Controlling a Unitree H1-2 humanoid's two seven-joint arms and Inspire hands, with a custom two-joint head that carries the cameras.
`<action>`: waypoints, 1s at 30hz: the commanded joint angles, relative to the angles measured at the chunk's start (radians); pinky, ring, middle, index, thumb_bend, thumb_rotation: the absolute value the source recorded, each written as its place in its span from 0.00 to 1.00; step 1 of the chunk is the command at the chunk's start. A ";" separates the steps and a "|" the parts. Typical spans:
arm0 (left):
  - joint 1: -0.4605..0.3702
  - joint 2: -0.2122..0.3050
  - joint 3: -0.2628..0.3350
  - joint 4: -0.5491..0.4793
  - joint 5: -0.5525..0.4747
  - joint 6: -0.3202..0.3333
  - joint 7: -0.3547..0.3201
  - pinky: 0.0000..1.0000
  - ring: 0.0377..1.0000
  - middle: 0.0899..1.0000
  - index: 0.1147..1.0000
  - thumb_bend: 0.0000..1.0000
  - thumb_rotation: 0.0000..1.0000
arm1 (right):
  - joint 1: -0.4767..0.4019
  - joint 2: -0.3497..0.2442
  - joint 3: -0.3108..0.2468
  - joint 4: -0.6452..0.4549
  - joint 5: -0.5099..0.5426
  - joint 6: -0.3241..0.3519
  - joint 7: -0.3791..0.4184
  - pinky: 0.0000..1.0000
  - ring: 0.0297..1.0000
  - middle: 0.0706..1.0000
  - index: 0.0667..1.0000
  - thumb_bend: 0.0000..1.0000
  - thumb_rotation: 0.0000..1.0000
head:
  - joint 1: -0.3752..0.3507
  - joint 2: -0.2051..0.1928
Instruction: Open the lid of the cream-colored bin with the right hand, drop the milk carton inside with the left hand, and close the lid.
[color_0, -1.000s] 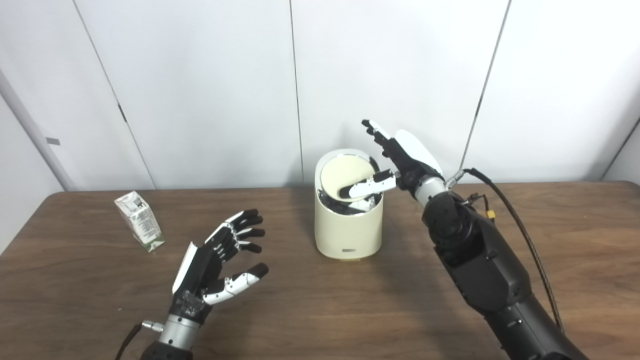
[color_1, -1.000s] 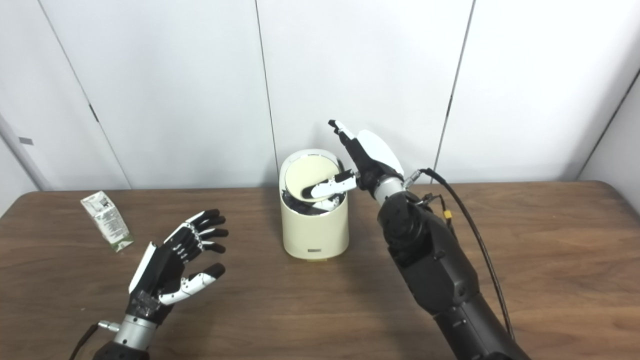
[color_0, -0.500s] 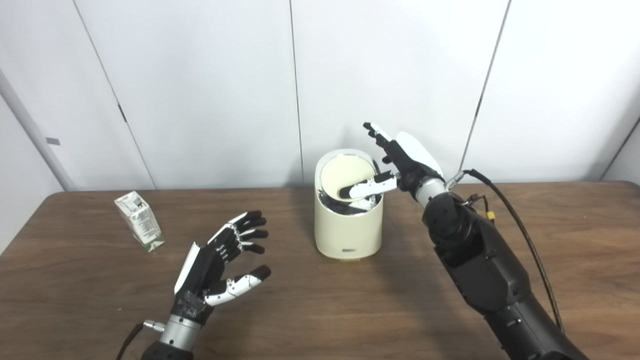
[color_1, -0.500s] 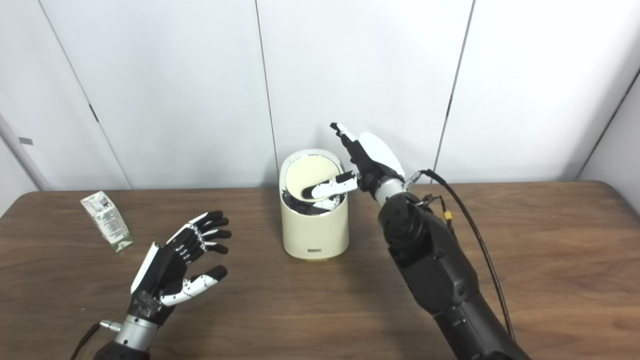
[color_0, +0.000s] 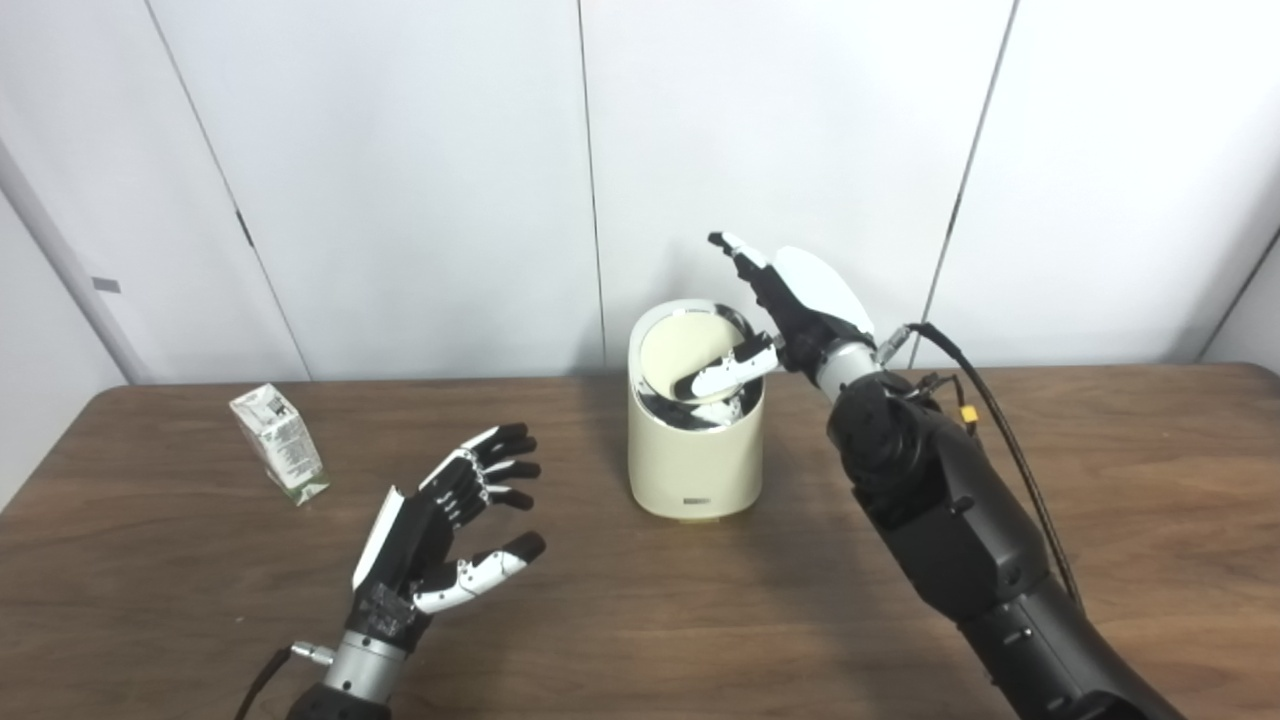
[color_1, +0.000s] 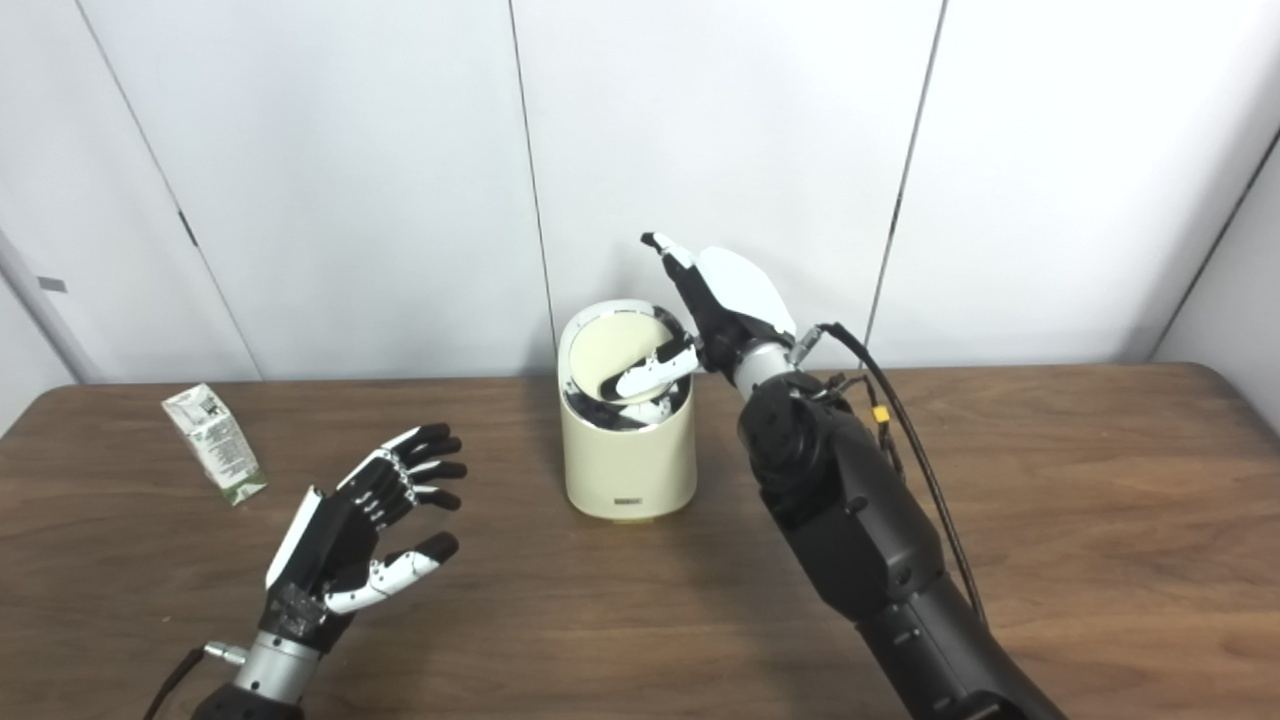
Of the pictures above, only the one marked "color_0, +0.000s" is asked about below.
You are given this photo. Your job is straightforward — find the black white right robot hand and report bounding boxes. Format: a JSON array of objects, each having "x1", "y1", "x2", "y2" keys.
[{"x1": 690, "y1": 232, "x2": 879, "y2": 401}]

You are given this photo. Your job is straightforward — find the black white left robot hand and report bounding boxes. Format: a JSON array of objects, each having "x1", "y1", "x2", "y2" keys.
[{"x1": 351, "y1": 423, "x2": 547, "y2": 656}]

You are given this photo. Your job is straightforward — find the cream round bin lid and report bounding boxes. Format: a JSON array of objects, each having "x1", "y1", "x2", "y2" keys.
[{"x1": 640, "y1": 312, "x2": 749, "y2": 403}]

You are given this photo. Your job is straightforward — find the white green milk carton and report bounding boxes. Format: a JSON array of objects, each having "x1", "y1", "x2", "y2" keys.
[{"x1": 229, "y1": 384, "x2": 331, "y2": 506}]

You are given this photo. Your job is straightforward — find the cream lidded trash can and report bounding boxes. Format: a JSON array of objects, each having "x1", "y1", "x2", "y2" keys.
[{"x1": 628, "y1": 300, "x2": 767, "y2": 522}]

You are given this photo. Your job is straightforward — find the thin wire with yellow plug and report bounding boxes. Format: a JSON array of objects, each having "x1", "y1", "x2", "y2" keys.
[{"x1": 915, "y1": 372, "x2": 987, "y2": 427}]

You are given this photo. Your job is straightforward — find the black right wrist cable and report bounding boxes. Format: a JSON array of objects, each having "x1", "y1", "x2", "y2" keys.
[{"x1": 878, "y1": 322, "x2": 1087, "y2": 617}]

